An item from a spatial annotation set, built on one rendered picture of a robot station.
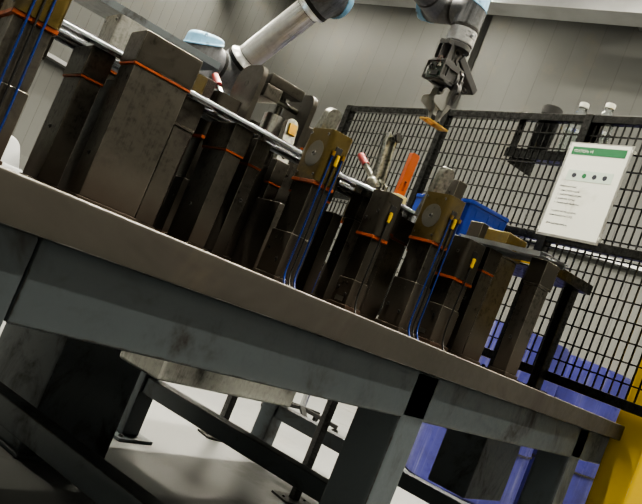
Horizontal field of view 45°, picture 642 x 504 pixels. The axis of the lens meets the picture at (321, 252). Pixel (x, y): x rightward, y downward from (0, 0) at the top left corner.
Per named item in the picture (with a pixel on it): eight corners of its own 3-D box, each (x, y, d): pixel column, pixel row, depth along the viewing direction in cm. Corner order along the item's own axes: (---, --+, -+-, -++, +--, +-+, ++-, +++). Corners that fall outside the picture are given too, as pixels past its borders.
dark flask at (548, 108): (536, 153, 259) (556, 103, 260) (519, 151, 265) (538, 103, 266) (549, 162, 264) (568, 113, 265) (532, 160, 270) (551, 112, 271)
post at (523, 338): (503, 376, 179) (548, 260, 181) (487, 370, 183) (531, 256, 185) (516, 381, 182) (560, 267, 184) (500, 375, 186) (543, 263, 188)
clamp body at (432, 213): (403, 337, 177) (459, 195, 179) (371, 324, 186) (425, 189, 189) (422, 345, 181) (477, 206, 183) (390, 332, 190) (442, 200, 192)
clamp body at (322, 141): (277, 285, 159) (341, 129, 161) (249, 274, 168) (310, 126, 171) (301, 295, 163) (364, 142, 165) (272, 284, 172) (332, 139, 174)
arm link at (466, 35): (462, 38, 213) (484, 37, 206) (456, 54, 213) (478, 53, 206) (445, 25, 208) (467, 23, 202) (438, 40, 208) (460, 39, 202)
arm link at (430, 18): (416, -21, 211) (451, -17, 205) (432, 1, 220) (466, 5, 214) (405, 6, 211) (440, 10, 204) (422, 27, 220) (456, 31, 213)
